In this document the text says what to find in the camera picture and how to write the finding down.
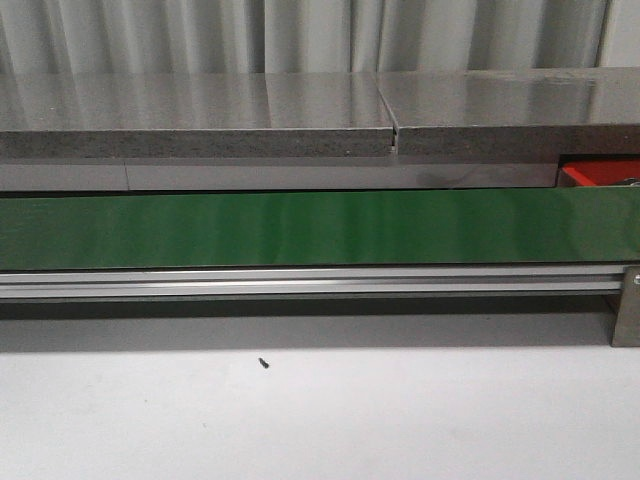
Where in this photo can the grey metal conveyor bracket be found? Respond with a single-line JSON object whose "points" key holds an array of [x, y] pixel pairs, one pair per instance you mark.
{"points": [[626, 331]]}

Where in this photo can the grey stone slab right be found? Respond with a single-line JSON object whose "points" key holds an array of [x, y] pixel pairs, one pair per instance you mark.
{"points": [[541, 111]]}

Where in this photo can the green conveyor belt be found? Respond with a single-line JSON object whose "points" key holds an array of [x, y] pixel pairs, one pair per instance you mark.
{"points": [[477, 226]]}

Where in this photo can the red plastic bin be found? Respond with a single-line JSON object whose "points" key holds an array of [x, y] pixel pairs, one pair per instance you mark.
{"points": [[599, 172]]}

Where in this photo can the aluminium conveyor side rail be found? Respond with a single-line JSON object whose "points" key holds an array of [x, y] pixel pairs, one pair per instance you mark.
{"points": [[438, 280]]}

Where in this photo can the grey pleated curtain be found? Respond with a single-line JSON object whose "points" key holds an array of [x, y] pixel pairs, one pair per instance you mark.
{"points": [[297, 36]]}

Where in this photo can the grey stone slab left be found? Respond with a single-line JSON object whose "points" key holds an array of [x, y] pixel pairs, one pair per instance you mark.
{"points": [[192, 116]]}

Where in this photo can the grey stone slab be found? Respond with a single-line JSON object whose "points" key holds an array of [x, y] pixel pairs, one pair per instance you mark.
{"points": [[192, 116], [541, 111]]}

